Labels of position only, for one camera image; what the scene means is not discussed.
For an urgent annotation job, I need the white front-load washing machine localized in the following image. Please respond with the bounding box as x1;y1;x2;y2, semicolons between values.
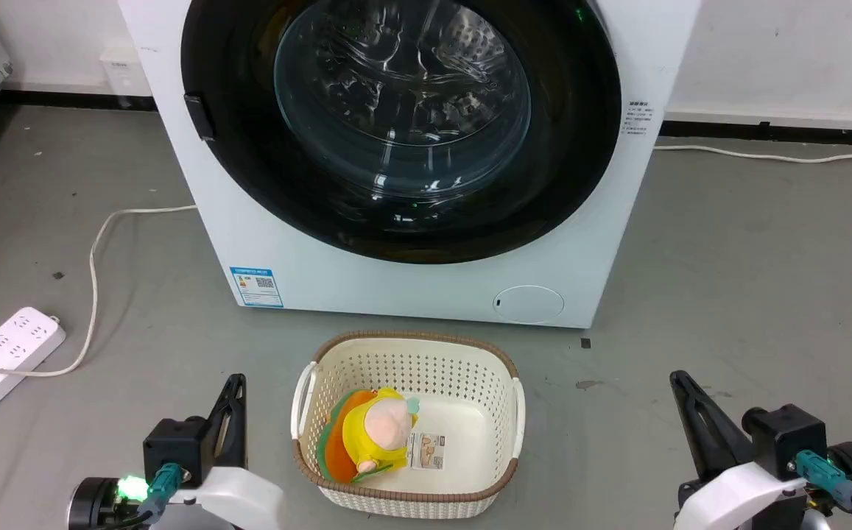
118;0;703;330

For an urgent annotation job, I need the yellow plush doll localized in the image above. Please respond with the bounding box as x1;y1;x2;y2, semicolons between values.
315;388;420;484

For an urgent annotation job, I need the left arm green-plug cable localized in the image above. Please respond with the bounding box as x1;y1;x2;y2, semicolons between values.
102;462;185;530

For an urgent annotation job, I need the arm green-plug cable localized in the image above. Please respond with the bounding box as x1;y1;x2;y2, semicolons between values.
794;450;852;530
102;462;185;530

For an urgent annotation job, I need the black door handle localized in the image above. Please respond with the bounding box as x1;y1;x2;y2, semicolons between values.
184;93;216;142

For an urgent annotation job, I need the round black glass washer door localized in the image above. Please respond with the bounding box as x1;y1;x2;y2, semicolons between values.
180;0;622;264

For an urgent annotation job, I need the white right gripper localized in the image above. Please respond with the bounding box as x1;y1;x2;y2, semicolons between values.
670;370;811;530

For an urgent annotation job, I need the white power cable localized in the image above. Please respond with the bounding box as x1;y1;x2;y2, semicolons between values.
654;144;852;164
0;205;198;384

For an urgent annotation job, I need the cream plastic laundry basket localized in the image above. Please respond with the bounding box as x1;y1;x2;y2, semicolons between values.
291;331;526;520

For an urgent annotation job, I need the blue energy label sticker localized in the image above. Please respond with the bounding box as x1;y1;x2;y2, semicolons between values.
229;266;284;308

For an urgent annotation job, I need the small text sticker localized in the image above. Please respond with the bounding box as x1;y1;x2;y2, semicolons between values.
621;99;655;137

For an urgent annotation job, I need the paper product label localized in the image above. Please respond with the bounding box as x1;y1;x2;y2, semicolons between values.
409;432;447;470

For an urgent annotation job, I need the right arm green-plug cable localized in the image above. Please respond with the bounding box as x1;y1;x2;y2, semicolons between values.
794;450;852;530

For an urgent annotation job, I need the round white filter cover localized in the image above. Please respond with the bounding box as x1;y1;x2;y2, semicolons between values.
493;285;565;325

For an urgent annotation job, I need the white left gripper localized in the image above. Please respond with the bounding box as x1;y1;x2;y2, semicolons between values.
168;374;284;530

